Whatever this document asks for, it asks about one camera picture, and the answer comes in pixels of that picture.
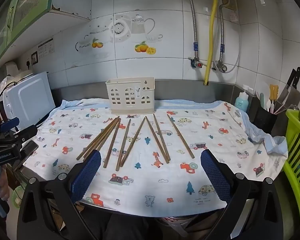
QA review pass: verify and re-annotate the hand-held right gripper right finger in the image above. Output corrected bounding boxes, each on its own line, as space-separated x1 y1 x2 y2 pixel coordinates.
200 149 284 240

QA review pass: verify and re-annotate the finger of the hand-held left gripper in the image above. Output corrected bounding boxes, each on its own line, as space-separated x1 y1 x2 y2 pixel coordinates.
0 117 20 132
14 124 38 144

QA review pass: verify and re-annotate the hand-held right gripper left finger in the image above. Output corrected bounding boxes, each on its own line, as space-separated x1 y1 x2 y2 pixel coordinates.
17 149 102 240

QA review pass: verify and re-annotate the bunch of wooden chopsticks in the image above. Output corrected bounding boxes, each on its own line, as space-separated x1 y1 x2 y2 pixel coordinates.
76 114 195 172

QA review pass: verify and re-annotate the cream plastic utensil holder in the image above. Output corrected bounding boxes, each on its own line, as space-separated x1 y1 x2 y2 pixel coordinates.
105 77 155 114

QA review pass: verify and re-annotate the person's left hand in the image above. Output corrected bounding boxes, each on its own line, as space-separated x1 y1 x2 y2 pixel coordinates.
0 169 10 201

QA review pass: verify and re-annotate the black smartphone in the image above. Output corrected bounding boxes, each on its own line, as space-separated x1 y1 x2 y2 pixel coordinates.
19 140 39 167

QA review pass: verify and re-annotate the white microwave oven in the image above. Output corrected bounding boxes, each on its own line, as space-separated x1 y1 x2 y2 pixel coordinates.
2 71 56 130

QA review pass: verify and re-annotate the cartoon printed blanket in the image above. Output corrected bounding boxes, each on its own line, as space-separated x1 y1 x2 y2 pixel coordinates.
22 99 289 217

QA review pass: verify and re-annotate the white rice cooker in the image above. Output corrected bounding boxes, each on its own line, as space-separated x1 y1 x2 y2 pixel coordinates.
4 61 35 80

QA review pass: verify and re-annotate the black utensil cup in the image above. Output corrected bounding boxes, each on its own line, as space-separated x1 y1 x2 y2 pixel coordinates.
254 97 279 135

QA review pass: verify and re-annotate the teal pump soap bottle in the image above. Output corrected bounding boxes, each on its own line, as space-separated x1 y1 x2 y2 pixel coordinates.
234 84 253 113

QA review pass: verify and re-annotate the green plastic rack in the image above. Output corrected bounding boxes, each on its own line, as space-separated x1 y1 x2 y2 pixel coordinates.
282 109 300 222

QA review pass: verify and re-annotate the yellow bottle brush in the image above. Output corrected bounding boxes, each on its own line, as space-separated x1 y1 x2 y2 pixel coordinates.
269 84 279 105

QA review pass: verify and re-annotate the steel water valve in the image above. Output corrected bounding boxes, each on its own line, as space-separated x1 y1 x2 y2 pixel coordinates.
214 60 228 73

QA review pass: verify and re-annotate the paper wall label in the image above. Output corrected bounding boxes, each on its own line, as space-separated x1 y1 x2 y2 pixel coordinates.
37 38 54 57

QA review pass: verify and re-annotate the black handle kitchen knife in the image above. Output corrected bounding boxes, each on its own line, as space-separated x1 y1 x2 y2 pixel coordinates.
277 69 297 102

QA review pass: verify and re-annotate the green wall cabinet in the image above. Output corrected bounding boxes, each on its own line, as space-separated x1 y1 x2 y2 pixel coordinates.
0 0 58 74

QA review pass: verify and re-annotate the black handle cleaver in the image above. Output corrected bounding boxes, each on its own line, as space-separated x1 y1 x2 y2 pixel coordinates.
285 67 300 107

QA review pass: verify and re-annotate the red handle water valve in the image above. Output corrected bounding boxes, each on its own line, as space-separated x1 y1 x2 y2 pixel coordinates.
189 57 207 68

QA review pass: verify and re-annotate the thin white hose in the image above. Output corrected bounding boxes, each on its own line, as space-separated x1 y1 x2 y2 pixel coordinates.
212 27 241 73

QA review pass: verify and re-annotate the yellow gas hose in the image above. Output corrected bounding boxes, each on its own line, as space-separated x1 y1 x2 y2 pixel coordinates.
202 0 219 85

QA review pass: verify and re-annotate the braided steel water hose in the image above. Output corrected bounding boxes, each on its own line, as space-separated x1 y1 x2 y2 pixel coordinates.
219 0 232 67
176 0 199 58

